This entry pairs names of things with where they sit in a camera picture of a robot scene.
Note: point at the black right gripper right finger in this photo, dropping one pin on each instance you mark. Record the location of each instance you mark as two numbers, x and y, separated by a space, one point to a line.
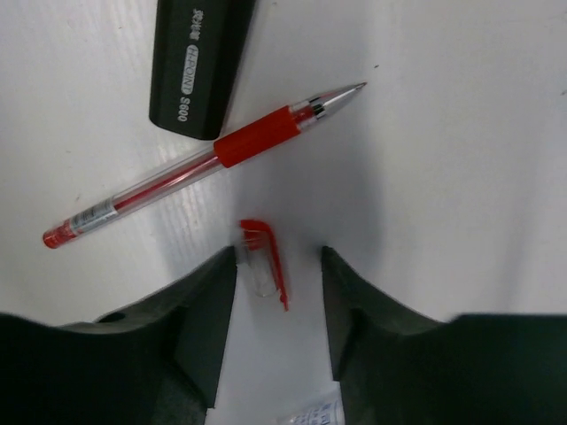
396 366

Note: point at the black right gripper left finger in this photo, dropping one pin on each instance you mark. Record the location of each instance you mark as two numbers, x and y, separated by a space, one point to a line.
157 361

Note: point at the red pen cap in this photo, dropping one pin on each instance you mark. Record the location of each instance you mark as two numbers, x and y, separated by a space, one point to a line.
261 257

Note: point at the red gel pen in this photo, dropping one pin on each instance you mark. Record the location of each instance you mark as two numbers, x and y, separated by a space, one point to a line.
233 149

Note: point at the clear spray bottle blue cap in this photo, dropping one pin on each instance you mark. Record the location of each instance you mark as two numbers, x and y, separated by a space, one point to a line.
326 409

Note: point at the pink highlighter marker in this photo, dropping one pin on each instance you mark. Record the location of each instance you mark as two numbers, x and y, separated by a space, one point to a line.
197 51

